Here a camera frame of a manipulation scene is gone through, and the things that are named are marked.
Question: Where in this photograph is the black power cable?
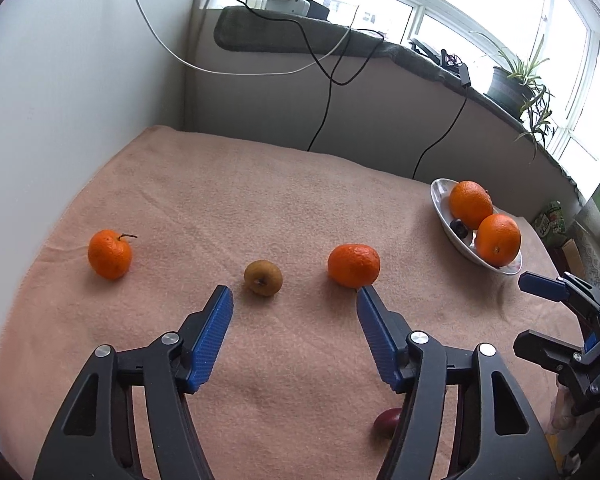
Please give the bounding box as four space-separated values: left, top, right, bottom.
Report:
230 0 385 153

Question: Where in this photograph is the potted spider plant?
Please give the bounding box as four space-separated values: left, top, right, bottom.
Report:
472 30 558 161

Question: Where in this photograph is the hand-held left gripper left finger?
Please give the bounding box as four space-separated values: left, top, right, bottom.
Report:
32 285 235 480

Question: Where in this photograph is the white lace cloth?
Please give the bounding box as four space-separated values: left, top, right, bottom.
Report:
572 195 600 291

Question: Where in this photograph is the floral ceramic plate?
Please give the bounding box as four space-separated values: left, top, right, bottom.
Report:
430 178 523 276

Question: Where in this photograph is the person's right hand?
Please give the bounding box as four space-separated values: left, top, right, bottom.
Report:
550 389 578 431

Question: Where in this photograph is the tangerine with long stem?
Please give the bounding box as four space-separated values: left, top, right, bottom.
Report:
87 229 138 281

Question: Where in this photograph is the white cable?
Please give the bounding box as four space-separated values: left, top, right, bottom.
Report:
126 0 353 77

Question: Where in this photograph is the brown kiwi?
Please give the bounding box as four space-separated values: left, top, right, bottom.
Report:
244 259 283 297

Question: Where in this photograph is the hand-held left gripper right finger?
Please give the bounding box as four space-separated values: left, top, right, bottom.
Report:
357 286 558 480

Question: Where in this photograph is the large rough-skinned orange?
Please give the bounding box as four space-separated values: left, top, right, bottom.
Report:
448 180 494 231

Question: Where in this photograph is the smooth orange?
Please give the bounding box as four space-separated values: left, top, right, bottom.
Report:
474 213 522 268

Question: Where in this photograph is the green snack package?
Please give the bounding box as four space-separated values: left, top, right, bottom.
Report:
532 201 568 248

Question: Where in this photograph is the white window frame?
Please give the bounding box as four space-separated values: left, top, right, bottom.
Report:
200 0 600 196

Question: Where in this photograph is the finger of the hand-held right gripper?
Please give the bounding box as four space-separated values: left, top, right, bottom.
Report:
514 331 600 376
518 271 600 314

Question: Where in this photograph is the white ring light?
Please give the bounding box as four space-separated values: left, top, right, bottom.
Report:
410 37 460 68

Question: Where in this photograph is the red plum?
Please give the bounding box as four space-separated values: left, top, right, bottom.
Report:
372 407 403 440

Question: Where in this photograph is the black ring light cable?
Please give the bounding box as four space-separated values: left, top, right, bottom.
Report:
412 62 473 182

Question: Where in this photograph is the white power adapter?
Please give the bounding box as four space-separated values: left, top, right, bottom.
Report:
266 0 311 17

